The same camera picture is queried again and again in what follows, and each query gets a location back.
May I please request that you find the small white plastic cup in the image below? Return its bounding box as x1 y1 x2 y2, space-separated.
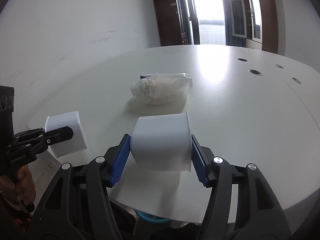
44 111 87 158

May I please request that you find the white blue cardboard box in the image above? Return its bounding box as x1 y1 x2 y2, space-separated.
140 73 163 79

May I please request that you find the large white plastic cup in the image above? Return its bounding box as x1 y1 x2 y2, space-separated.
130 112 192 172

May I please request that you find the clear plastic bag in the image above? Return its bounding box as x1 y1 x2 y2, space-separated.
130 73 193 105

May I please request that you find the blue mesh trash basket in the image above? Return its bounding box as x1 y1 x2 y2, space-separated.
134 209 172 224

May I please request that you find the person's left hand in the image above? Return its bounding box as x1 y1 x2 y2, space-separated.
1 165 36 214

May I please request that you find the dark brown wooden cabinet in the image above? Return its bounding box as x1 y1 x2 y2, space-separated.
153 0 187 47

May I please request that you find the brown cabinet with glass door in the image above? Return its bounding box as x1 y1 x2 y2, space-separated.
244 0 279 54

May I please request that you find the white wall socket strip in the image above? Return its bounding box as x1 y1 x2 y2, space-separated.
35 160 61 191

